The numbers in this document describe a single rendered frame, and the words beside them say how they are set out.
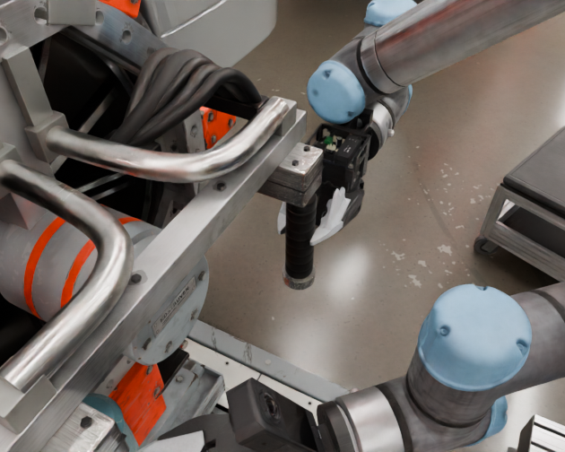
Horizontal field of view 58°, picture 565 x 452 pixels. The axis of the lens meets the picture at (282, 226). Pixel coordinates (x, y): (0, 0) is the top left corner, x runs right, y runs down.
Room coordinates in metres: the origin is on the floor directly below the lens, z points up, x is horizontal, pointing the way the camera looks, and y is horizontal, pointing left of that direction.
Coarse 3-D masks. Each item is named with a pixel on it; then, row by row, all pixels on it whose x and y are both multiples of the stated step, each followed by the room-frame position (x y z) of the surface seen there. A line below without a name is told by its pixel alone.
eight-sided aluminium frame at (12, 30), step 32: (0, 0) 0.42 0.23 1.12; (32, 0) 0.44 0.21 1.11; (64, 0) 0.46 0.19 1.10; (96, 0) 0.50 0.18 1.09; (0, 32) 0.41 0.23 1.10; (32, 32) 0.43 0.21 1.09; (64, 32) 0.51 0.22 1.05; (96, 32) 0.49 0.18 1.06; (128, 32) 0.53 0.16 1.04; (128, 64) 0.57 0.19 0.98; (192, 128) 0.61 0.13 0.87; (192, 192) 0.59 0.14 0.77; (160, 224) 0.57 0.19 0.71; (96, 384) 0.35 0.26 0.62
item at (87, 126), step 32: (64, 64) 0.66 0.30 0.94; (96, 64) 0.61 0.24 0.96; (64, 96) 0.69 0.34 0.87; (96, 96) 0.61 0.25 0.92; (128, 96) 0.62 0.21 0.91; (96, 128) 0.67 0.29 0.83; (64, 160) 0.52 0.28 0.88; (96, 192) 0.55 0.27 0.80; (128, 192) 0.62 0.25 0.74; (0, 320) 0.46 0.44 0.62; (32, 320) 0.41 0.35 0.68; (0, 352) 0.40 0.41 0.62
